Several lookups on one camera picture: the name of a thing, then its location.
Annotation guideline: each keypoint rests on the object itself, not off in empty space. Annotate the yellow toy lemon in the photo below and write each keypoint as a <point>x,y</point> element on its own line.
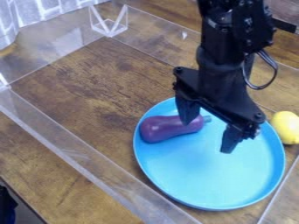
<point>285,122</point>

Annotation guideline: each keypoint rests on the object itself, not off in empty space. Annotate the white patterned curtain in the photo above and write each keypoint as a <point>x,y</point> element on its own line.
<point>19,13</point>

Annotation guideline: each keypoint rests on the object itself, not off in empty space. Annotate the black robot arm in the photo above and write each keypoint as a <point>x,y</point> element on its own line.
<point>236,31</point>

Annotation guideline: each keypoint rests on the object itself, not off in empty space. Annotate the clear acrylic enclosure wall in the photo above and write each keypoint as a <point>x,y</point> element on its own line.
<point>80,77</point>

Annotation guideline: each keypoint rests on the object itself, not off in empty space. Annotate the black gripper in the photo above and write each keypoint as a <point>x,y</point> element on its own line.
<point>216,88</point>

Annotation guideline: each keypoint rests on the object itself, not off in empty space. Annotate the dark wooden board background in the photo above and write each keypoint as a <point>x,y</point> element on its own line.
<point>286,14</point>

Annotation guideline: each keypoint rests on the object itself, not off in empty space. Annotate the blue plastic tray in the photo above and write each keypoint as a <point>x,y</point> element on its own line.
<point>207,179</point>

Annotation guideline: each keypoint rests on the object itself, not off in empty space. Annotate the purple toy eggplant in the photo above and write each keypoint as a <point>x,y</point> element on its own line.
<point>159,128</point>

